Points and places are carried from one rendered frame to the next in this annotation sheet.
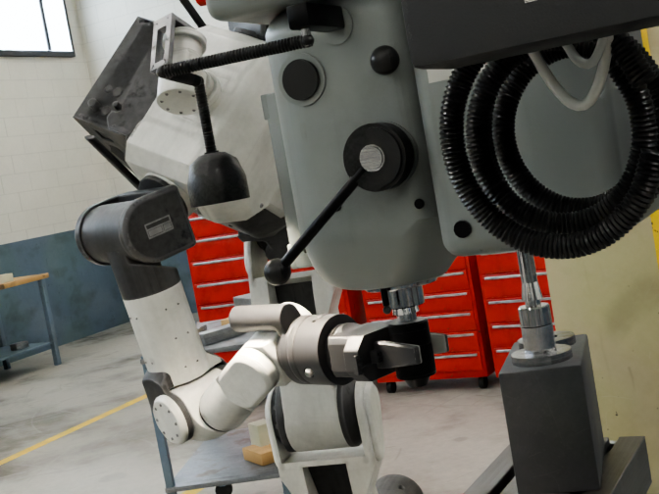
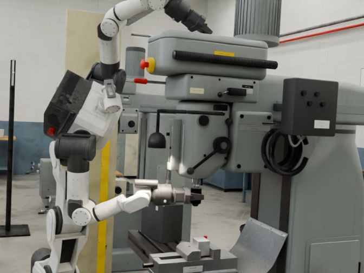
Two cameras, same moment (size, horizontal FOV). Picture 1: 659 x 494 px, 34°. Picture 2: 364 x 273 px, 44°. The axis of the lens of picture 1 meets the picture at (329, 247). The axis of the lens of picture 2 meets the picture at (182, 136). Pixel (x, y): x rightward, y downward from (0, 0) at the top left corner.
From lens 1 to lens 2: 143 cm
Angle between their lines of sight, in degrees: 50
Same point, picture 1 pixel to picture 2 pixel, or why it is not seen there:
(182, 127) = (97, 115)
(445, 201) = (235, 158)
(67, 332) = not seen: outside the picture
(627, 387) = not seen: hidden behind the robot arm
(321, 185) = (201, 149)
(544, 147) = (259, 150)
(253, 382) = (142, 203)
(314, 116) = (203, 130)
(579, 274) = not seen: hidden behind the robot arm
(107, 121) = (66, 106)
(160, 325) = (85, 183)
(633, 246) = (93, 170)
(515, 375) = (167, 207)
